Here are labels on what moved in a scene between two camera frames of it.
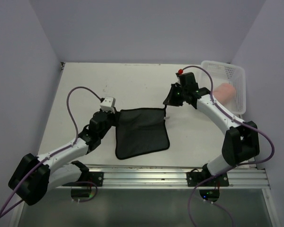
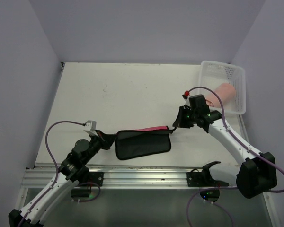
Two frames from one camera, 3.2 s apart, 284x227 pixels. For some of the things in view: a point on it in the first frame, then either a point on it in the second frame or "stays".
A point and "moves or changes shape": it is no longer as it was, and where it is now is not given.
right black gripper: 170,100 → 180,122
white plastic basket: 226,72 stays
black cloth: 140,131 moves or changes shape
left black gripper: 113,115 → 106,140
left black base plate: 96,178 stays
